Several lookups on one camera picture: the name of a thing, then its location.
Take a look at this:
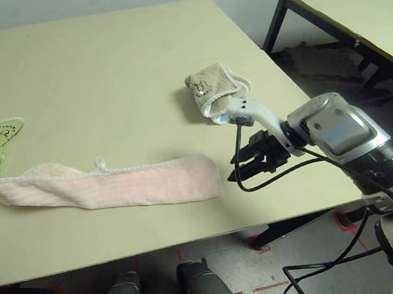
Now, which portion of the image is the beige folded towel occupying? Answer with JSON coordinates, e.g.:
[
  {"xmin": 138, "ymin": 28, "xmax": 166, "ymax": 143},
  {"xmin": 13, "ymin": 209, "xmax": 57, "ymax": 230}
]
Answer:
[{"xmin": 182, "ymin": 58, "xmax": 256, "ymax": 122}]

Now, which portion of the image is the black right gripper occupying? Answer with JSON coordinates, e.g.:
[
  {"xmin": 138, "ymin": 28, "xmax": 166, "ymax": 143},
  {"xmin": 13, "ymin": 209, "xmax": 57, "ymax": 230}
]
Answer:
[{"xmin": 221, "ymin": 127, "xmax": 294, "ymax": 184}]

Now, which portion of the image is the pink towel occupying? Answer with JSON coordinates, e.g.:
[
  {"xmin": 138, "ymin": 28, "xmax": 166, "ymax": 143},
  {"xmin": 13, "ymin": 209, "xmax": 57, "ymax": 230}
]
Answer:
[{"xmin": 0, "ymin": 140, "xmax": 225, "ymax": 228}]

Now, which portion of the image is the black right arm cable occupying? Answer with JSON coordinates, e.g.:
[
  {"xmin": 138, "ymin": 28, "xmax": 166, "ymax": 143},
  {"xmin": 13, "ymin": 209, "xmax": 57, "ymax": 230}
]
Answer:
[{"xmin": 229, "ymin": 103, "xmax": 393, "ymax": 294}]

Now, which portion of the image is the beige side table black frame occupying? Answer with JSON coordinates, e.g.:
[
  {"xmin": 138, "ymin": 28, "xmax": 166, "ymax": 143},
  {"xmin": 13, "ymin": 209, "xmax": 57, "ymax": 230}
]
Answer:
[{"xmin": 257, "ymin": 0, "xmax": 393, "ymax": 110}]

